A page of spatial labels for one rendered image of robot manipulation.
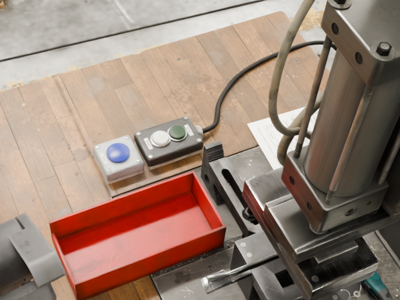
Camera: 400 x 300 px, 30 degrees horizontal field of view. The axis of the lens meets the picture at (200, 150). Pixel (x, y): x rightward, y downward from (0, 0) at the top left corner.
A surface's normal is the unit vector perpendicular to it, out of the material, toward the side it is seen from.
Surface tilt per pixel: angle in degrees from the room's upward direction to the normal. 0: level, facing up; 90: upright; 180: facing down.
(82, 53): 0
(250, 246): 0
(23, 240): 27
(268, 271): 0
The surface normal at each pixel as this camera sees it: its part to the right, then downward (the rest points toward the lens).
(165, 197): 0.43, 0.74
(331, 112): -0.88, 0.35
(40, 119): 0.07, -0.60
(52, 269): 0.37, -0.06
